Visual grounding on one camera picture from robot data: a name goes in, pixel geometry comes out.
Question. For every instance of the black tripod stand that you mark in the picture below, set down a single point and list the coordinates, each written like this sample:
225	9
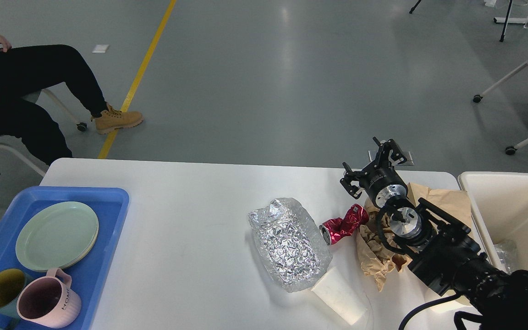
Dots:
496	19

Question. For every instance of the white paper cup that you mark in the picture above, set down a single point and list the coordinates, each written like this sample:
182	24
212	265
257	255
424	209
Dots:
335	291

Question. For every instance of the clear plastic in bin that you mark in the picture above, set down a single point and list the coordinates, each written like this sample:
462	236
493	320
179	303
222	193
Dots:
506	254

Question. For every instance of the blue plastic tray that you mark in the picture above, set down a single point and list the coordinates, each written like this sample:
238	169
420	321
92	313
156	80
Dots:
89	274

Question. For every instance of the white paper scrap on floor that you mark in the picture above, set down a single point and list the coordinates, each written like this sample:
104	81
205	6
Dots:
100	48

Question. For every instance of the pink HOME mug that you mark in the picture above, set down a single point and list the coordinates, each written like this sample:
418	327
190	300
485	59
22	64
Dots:
49	300

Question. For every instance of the teal mug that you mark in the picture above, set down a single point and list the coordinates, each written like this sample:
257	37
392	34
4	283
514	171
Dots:
12	283

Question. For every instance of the crumpled aluminium foil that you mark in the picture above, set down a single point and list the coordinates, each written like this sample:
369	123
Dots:
290	244

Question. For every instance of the crushed red can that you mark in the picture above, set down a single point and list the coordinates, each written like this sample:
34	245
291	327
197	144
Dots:
333	230

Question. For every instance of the green plate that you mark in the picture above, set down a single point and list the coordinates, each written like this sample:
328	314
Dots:
56	235

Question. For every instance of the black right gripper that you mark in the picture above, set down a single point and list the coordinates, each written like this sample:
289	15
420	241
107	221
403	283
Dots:
382	184

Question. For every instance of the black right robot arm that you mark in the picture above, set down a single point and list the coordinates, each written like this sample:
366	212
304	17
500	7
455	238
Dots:
443	256

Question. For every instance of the beige plastic bin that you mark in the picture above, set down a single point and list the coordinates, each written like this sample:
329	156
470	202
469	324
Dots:
499	202

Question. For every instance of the crumpled brown paper bag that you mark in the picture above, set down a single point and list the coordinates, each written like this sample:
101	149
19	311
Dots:
376	260

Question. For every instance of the seated person in black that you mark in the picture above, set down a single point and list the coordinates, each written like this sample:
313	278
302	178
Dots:
26	70

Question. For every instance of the tan work boot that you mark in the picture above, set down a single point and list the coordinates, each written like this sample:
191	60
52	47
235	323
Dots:
110	119

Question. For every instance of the pink plate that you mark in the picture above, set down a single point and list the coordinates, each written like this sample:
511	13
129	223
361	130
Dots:
84	253

